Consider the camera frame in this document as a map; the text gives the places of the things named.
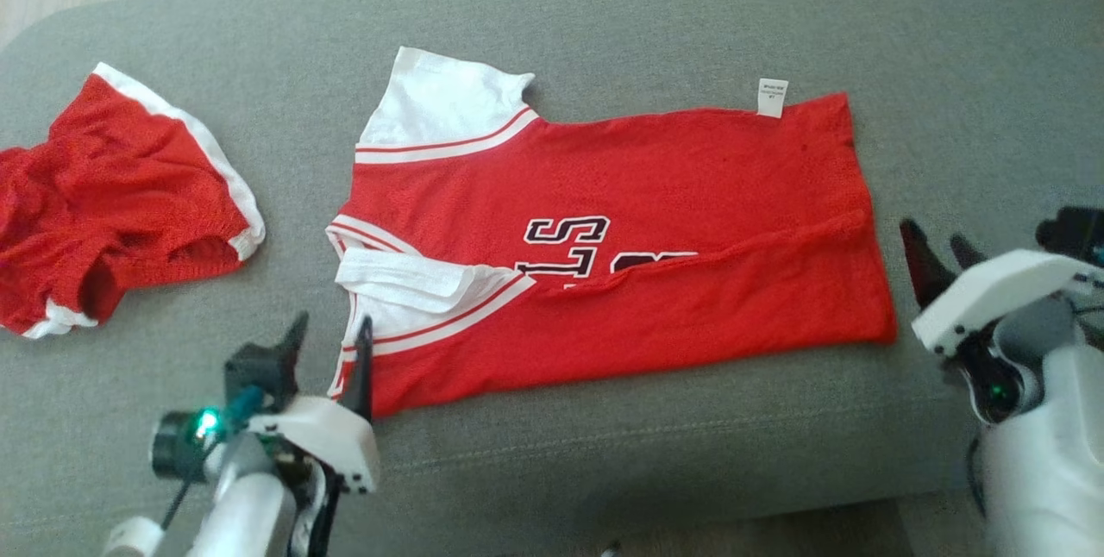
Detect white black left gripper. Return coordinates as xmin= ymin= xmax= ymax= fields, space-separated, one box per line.
xmin=151 ymin=311 xmax=381 ymax=494

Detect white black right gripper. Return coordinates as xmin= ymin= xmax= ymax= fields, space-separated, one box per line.
xmin=900 ymin=219 xmax=1104 ymax=360

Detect red white sports shorts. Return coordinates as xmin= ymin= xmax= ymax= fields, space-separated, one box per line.
xmin=0 ymin=63 xmax=267 ymax=341

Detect red white sports jersey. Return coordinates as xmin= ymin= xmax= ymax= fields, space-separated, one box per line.
xmin=326 ymin=47 xmax=898 ymax=420

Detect grey fabric sofa seat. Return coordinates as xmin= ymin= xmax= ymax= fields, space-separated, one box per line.
xmin=0 ymin=0 xmax=1104 ymax=557

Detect blue left camera plug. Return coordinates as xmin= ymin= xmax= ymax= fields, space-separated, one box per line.
xmin=226 ymin=386 xmax=264 ymax=430

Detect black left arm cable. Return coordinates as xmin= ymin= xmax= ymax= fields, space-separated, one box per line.
xmin=160 ymin=445 xmax=210 ymax=532

